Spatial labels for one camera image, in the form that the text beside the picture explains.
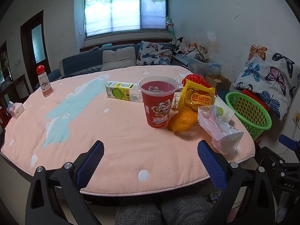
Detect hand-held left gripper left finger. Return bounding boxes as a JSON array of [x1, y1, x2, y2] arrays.
[[25, 140, 105, 225]]

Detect clear plastic bag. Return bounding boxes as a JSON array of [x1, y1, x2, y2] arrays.
[[197, 105, 244, 155]]

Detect red plastic box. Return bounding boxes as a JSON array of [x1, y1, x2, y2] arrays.
[[241, 88, 272, 113]]

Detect blue sofa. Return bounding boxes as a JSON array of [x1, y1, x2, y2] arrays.
[[35, 42, 232, 94]]

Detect window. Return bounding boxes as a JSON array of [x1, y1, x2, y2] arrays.
[[83, 0, 169, 38]]

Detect red printed plastic cup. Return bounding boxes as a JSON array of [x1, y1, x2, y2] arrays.
[[138, 76, 179, 129]]

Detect yellow snack packet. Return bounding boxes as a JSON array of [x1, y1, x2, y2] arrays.
[[176, 79, 216, 113]]

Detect black white plush toy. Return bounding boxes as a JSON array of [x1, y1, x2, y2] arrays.
[[170, 36, 188, 54]]

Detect green toy pinwheel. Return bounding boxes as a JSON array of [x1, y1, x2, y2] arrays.
[[165, 16, 176, 38]]

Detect dark wooden cabinet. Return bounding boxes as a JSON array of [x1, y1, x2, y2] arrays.
[[0, 40, 32, 132]]

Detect clear plastic storage bin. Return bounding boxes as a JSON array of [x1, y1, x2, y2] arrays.
[[187, 56, 223, 77]]

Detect small butterfly print pillow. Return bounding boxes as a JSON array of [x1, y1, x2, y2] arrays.
[[136, 41, 175, 66]]

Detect small white pink box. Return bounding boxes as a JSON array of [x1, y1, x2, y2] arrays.
[[7, 101, 25, 119]]

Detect beige pillow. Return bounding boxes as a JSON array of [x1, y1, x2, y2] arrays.
[[101, 47, 137, 71]]

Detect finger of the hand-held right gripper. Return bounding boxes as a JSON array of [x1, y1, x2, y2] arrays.
[[279, 134, 300, 151], [256, 146, 285, 169]]

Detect cardboard box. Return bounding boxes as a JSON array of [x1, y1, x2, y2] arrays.
[[206, 74, 232, 92]]

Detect green juice carton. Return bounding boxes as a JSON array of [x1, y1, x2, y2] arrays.
[[105, 81, 142, 102]]

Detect large butterfly print pillow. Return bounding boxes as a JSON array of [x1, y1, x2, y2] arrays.
[[233, 44, 300, 122]]

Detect green plastic basket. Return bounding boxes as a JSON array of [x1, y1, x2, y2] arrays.
[[225, 91, 273, 141]]

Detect white bottle with red cap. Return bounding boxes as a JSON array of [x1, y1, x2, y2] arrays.
[[36, 65, 53, 98]]

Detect red foam fruit net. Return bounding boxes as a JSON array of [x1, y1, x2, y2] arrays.
[[181, 74, 212, 89]]

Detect person's legs in plaid trousers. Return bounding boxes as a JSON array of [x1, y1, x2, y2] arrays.
[[115, 193, 212, 225]]

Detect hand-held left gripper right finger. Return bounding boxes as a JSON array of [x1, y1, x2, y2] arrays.
[[197, 140, 277, 225]]

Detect orange fruit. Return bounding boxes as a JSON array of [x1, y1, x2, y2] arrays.
[[167, 110, 199, 132]]

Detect dark wooden door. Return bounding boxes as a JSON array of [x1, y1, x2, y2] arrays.
[[21, 10, 51, 75]]

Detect pile of toys and cloths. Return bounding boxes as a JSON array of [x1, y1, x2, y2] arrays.
[[185, 43, 209, 61]]

